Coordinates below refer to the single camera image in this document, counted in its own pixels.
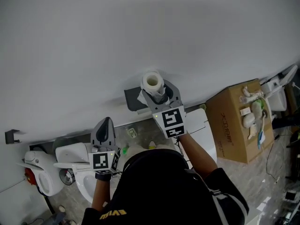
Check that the person's black t-shirt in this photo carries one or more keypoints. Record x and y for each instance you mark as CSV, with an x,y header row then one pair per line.
x,y
152,191

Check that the small white floor fitting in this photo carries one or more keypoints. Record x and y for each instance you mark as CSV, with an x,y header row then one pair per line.
x,y
132,132

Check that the white toilet paper roll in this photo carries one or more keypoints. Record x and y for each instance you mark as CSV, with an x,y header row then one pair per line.
x,y
152,82

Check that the white toilet with open seat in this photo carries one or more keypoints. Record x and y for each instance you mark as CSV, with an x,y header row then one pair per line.
x,y
44,179

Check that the white appliance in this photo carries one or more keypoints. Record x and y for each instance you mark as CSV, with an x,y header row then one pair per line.
x,y
276,97

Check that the white round toilet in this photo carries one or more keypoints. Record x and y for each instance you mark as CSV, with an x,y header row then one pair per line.
x,y
75,153

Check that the brown cardboard box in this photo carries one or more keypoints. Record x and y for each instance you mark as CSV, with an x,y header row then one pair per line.
x,y
229,135

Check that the pale green plastic item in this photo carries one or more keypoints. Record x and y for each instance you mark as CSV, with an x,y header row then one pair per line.
x,y
257,107

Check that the black wristband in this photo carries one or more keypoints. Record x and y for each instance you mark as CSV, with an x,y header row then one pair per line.
x,y
103,176

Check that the person's left forearm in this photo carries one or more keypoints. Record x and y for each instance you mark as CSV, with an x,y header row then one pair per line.
x,y
100,193

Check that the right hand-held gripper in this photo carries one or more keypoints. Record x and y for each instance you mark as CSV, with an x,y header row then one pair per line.
x,y
172,118

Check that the small white box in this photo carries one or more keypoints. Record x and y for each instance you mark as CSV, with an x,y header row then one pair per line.
x,y
245,111

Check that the person's right forearm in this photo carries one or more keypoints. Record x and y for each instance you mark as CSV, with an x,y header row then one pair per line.
x,y
199,153

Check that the blue white toothbrush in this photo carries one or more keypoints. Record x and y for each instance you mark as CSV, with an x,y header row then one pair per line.
x,y
261,136

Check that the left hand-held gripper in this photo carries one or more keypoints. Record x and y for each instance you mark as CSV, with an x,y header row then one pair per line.
x,y
102,160

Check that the black paper holder with shelf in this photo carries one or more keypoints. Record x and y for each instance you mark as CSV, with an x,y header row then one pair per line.
x,y
133,99

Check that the small black wall holder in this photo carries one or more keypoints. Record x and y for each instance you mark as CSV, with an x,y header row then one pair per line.
x,y
11,136

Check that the red plastic object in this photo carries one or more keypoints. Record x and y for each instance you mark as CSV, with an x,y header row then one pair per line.
x,y
29,176

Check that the person's right shoe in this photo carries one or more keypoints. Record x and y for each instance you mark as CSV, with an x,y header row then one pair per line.
x,y
152,144

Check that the white oval object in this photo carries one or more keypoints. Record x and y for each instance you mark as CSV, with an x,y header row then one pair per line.
x,y
248,121

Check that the white plastic fitting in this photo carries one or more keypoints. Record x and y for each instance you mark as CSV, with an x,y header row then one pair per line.
x,y
252,131

